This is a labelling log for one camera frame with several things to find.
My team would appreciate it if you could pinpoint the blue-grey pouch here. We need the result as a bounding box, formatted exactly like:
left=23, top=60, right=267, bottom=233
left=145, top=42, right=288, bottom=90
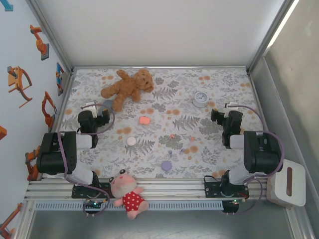
left=97, top=99, right=113, bottom=117

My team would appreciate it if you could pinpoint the white alarm clock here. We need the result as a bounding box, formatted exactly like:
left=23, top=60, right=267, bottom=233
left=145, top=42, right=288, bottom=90
left=192, top=91, right=209, bottom=108

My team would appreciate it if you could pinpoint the brown teddy bear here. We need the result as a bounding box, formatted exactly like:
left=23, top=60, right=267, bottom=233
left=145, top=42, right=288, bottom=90
left=100, top=69, right=155, bottom=113

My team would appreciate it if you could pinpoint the blue and orange machine sticker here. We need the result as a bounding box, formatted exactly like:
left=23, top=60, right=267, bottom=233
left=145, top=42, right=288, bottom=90
left=55, top=62, right=66, bottom=97

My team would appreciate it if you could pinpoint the floral table mat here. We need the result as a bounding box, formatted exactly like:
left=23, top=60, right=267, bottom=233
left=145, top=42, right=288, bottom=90
left=49, top=68, right=269, bottom=179

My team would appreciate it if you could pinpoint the small black controller board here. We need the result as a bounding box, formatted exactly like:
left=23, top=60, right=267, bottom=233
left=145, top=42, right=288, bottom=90
left=83, top=198, right=110, bottom=208
left=222, top=199, right=244, bottom=214

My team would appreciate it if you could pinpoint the white tissue box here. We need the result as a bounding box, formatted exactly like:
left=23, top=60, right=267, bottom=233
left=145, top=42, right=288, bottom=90
left=266, top=159, right=307, bottom=207

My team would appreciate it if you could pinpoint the orange gripper claw sticker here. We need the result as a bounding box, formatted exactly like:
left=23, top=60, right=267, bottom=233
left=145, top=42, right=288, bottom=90
left=6, top=66, right=33, bottom=109

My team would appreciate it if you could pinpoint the pink plush toy red dress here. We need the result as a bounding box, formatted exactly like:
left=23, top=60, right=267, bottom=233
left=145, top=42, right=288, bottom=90
left=108, top=168, right=150, bottom=220

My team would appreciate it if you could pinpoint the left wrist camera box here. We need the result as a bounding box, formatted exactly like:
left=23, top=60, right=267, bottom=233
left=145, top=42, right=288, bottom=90
left=81, top=101, right=98, bottom=118

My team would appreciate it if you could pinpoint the aluminium side rail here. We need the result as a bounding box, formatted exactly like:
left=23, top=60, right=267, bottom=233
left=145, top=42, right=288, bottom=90
left=41, top=70, right=75, bottom=179
left=248, top=71, right=274, bottom=179

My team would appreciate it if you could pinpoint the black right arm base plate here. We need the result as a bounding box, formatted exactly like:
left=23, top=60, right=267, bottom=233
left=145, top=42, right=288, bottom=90
left=203, top=175, right=250, bottom=199

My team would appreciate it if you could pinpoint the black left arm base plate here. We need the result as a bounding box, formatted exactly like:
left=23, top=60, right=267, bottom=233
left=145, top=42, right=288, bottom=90
left=71, top=182, right=113, bottom=199

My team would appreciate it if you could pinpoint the aluminium back rail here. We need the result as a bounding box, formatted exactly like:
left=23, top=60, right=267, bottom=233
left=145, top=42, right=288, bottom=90
left=72, top=65, right=250, bottom=71

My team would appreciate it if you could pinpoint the aluminium front rail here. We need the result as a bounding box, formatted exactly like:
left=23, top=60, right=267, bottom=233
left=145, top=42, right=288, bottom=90
left=23, top=178, right=269, bottom=201

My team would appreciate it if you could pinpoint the aluminium frame post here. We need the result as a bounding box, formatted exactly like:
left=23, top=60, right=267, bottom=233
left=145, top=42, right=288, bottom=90
left=25, top=0, right=74, bottom=74
left=246, top=0, right=300, bottom=73

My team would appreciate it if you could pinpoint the white slotted cable duct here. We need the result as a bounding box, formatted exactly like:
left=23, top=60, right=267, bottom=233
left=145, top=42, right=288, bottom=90
left=33, top=201, right=224, bottom=211

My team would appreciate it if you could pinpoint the blue wall sticker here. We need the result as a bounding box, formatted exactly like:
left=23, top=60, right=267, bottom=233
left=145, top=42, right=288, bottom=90
left=0, top=0, right=14, bottom=12

